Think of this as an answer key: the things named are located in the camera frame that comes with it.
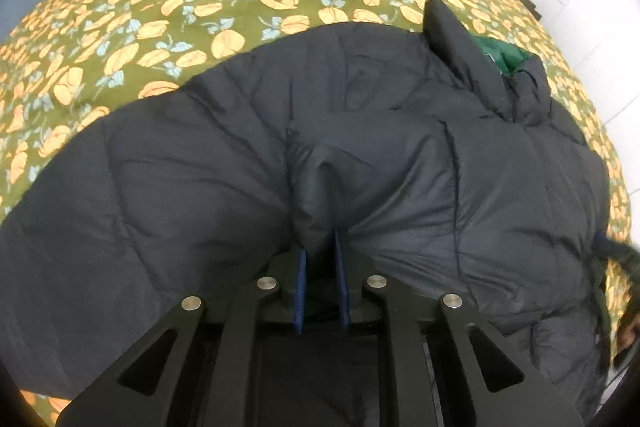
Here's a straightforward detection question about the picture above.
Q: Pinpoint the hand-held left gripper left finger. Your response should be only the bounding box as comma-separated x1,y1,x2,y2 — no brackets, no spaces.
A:
55,249,308,427

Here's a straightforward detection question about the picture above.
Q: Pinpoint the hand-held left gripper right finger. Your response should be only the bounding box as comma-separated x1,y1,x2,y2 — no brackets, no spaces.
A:
332,229,586,427

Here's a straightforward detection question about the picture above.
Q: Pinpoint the black puffer jacket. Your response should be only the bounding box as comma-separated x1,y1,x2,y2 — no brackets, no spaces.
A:
0,0,626,427

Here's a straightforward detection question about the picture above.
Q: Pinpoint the green floral blanket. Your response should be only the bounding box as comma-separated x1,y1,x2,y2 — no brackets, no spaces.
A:
0,0,633,427

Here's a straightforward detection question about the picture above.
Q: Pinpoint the dark wooden nightstand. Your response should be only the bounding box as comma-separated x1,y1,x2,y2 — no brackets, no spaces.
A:
515,0,542,22

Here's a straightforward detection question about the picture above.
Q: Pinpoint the white wardrobe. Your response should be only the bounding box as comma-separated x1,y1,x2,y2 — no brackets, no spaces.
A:
520,0,640,218

